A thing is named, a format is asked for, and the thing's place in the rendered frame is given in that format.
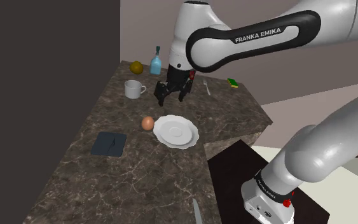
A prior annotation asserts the silver knife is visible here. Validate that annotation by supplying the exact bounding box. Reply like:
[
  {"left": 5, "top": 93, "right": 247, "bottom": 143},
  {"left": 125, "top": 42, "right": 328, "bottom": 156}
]
[{"left": 192, "top": 198, "right": 203, "bottom": 224}]

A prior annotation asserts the brown egg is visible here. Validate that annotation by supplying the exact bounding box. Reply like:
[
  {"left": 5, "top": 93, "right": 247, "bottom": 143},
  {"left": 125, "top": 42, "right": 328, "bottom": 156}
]
[{"left": 141, "top": 116, "right": 155, "bottom": 131}]

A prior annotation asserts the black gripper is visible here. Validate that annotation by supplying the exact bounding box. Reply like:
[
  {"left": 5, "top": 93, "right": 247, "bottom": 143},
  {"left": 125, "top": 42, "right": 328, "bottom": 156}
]
[{"left": 153, "top": 65, "right": 196, "bottom": 108}]

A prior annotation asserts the dark robot stand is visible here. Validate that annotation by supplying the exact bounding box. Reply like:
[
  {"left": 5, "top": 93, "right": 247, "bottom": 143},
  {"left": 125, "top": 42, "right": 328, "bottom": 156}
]
[{"left": 207, "top": 139, "right": 331, "bottom": 224}]

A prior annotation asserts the yellow-green round fruit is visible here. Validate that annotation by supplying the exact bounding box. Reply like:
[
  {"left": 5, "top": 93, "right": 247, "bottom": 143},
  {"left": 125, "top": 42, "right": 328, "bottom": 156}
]
[{"left": 129, "top": 60, "right": 144, "bottom": 75}]

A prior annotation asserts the light blue bottle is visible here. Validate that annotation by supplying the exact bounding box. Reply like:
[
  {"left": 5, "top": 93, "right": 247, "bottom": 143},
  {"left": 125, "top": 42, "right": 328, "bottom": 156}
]
[{"left": 149, "top": 45, "right": 162, "bottom": 76}]

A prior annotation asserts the dark blue flat pad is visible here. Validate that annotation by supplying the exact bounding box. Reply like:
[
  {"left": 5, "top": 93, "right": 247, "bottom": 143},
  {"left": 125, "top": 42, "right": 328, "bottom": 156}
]
[{"left": 90, "top": 131, "right": 127, "bottom": 157}]

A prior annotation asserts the white plate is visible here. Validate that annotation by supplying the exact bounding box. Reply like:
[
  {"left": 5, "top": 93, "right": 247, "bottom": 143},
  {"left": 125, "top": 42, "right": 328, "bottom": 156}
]
[{"left": 153, "top": 115, "right": 200, "bottom": 150}]

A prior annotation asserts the white mug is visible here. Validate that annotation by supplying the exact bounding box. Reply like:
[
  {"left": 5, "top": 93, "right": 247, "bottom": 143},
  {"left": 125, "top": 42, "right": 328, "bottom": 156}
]
[{"left": 124, "top": 80, "right": 147, "bottom": 100}]

